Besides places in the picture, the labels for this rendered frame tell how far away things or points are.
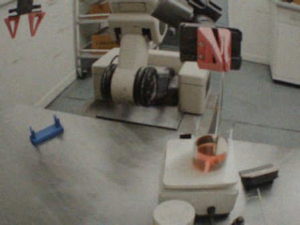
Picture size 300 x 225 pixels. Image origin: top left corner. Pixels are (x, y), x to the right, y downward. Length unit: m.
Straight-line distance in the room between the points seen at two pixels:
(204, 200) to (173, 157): 0.10
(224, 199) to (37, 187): 0.36
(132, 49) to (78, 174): 0.78
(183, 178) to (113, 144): 0.26
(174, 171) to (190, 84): 1.01
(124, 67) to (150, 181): 0.78
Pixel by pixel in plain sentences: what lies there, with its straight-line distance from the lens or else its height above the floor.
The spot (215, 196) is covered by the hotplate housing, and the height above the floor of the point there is 0.81.
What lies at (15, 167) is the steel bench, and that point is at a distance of 0.67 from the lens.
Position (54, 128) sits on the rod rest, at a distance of 0.75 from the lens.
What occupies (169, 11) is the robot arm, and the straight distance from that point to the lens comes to 0.51.
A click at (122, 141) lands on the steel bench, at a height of 0.75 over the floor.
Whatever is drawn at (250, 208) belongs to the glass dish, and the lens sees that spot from 0.52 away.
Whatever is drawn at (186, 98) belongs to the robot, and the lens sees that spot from 1.49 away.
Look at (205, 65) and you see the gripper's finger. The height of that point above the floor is 0.99.
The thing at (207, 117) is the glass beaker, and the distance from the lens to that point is 0.47.
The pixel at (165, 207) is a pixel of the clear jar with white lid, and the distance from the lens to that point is 0.43.
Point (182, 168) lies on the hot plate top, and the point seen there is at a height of 0.84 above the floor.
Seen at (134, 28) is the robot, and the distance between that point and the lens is 1.29.
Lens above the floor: 1.15
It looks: 30 degrees down
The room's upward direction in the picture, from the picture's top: 1 degrees counter-clockwise
